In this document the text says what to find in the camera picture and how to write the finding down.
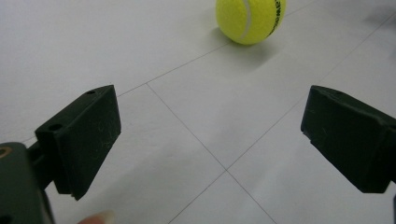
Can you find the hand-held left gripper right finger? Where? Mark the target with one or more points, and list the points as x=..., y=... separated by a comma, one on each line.
x=348, y=140

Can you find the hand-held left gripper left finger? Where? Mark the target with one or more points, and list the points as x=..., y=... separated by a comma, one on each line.
x=84, y=140

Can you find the yellow tennis ball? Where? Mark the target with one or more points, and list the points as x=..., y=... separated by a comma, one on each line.
x=250, y=19

